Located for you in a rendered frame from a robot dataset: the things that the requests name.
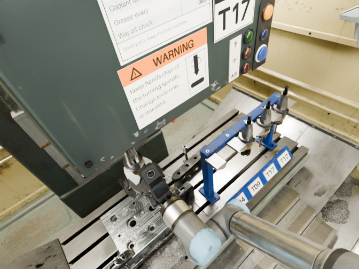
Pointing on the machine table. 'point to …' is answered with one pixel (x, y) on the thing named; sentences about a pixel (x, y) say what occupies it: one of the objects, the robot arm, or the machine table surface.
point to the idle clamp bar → (187, 167)
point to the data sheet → (151, 23)
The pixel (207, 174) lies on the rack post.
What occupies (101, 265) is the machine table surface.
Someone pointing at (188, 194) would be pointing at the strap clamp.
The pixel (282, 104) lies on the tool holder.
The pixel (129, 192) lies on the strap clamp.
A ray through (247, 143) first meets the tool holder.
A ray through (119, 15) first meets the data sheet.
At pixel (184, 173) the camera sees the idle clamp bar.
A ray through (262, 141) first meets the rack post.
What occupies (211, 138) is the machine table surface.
